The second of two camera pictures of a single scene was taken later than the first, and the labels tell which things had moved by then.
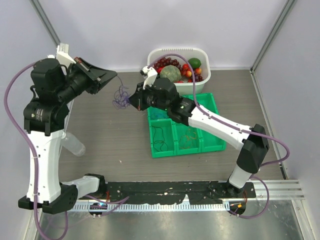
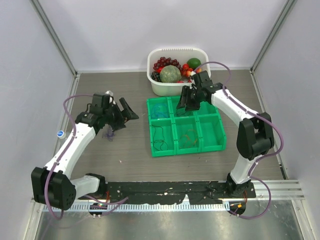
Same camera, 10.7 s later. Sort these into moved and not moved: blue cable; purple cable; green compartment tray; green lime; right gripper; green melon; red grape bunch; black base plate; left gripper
Moved: left gripper; right gripper; purple cable
Not moved: black base plate; blue cable; green melon; red grape bunch; green compartment tray; green lime
